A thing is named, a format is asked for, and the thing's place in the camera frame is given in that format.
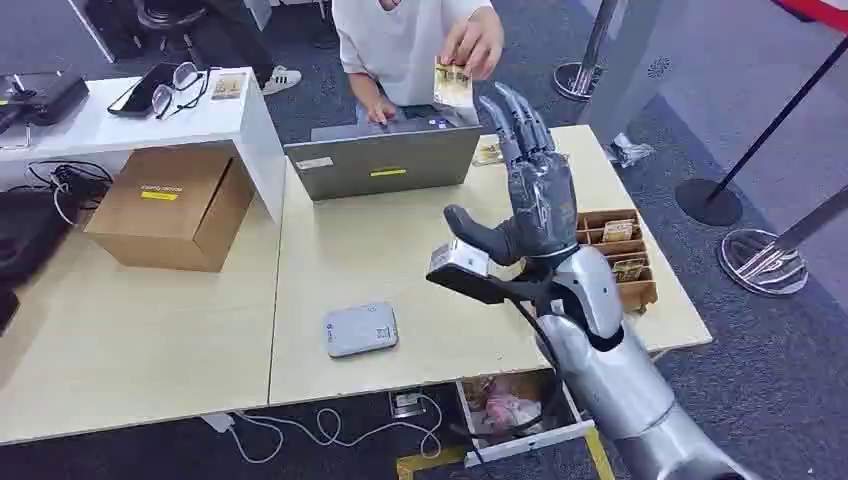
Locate person's right hand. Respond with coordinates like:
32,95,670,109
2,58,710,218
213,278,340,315
366,95,399,126

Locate person's left hand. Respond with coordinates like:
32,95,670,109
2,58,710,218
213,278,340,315
440,6,506,82

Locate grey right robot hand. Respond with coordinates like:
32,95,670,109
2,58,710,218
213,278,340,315
442,81,580,266

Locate grey laptop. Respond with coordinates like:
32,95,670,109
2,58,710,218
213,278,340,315
284,121,483,202

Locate person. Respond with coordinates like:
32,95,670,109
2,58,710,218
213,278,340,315
331,0,506,127

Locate crumpled clear wrapper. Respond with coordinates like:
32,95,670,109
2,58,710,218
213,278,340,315
606,132,657,168

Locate person's leg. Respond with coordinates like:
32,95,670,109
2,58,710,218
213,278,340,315
192,0,303,97

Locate wooden card box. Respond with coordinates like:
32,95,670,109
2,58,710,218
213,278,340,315
574,209,658,314

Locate grey column panel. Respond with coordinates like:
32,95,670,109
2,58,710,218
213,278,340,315
579,0,697,144

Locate pink plastic bag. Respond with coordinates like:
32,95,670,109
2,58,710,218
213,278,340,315
480,394,545,433

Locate black-framed glasses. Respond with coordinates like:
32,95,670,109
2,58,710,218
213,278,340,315
150,61,213,121

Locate grey card reader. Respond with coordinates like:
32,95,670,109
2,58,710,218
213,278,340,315
323,301,400,360

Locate black stool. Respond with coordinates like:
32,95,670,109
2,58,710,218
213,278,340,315
135,0,210,51

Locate black smartphone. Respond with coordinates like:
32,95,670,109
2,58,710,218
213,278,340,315
107,62,179,119

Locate brown cardboard box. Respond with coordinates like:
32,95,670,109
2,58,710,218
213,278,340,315
84,144,256,274

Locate white open bin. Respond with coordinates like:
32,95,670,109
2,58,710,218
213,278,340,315
455,367,596,468

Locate floor socket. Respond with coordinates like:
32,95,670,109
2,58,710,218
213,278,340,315
389,390,427,419

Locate yellow floor tape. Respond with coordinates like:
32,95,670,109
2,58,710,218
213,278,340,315
396,427,617,480

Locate black cabinet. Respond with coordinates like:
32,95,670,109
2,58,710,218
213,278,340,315
82,0,150,62

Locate white desk riser shelf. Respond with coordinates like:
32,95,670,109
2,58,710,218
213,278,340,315
0,66,287,225

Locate black desktop device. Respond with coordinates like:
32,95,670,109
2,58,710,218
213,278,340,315
0,69,91,130

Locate red barrier band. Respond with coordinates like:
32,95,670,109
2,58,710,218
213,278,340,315
771,0,848,34

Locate black bag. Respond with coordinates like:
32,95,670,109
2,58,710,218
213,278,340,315
0,188,75,286

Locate chrome stanchion post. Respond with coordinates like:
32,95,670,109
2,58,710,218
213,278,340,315
718,185,848,297
553,0,621,102

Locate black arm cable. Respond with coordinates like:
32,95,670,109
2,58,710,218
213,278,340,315
504,296,564,399

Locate black stanchion post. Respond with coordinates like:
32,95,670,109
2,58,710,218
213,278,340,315
675,36,848,228

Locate black cable bundle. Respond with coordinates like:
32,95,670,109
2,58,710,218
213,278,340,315
25,158,114,227

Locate white cable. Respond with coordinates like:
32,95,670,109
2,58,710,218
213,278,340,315
225,394,444,465

